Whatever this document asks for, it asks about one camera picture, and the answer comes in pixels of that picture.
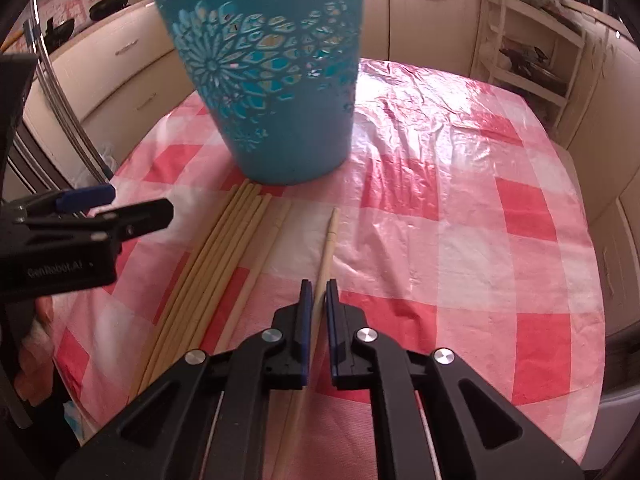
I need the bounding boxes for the steel refrigerator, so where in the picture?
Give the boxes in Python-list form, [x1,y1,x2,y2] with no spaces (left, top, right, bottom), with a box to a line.
[10,0,113,196]

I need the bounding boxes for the cream side cabinets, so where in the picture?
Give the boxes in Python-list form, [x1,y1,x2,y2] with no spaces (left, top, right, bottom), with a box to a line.
[550,0,640,361]

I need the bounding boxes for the cream tall cabinet doors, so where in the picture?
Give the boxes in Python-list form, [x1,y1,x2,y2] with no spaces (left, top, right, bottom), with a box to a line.
[362,0,493,78]

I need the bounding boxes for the pink checkered plastic tablecloth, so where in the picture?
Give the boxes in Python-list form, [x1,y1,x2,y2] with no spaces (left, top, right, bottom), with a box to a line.
[50,57,608,480]

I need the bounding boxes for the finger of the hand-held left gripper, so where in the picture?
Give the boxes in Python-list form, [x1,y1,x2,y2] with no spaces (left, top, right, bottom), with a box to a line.
[11,184,117,224]
[21,198,175,256]

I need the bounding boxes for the black wok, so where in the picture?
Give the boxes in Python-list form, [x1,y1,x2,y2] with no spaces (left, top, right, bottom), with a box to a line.
[42,17,76,51]

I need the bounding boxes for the clear plastic bag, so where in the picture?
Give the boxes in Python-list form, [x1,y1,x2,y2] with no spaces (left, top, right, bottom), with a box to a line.
[95,142,121,176]

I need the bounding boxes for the white shelf rack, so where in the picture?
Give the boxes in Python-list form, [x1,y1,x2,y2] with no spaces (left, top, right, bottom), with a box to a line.
[472,0,586,131]

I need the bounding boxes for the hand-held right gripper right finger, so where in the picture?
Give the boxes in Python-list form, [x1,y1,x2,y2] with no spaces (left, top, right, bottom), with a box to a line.
[325,279,586,480]

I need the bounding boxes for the person's left hand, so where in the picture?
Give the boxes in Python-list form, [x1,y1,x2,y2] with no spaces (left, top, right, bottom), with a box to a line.
[20,296,55,398]

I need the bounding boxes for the pale wooden chopstick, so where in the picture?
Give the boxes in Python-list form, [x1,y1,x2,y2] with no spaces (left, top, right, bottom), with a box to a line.
[271,207,342,480]

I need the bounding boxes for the blue perforated plastic basket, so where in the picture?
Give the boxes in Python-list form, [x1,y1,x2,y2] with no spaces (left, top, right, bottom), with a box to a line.
[152,0,365,185]

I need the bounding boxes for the cream kitchen drawer cabinet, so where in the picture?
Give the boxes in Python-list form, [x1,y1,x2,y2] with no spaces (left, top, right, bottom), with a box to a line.
[22,0,201,161]

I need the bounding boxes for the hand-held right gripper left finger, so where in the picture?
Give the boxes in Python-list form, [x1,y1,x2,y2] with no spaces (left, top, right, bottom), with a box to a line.
[57,279,313,480]

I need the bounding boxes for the bunch of chopsticks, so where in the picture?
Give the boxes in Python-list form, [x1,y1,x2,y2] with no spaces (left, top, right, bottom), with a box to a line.
[127,182,293,403]

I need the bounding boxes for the metal pots on shelf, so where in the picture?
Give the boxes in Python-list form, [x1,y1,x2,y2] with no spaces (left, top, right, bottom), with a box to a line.
[500,47,568,93]

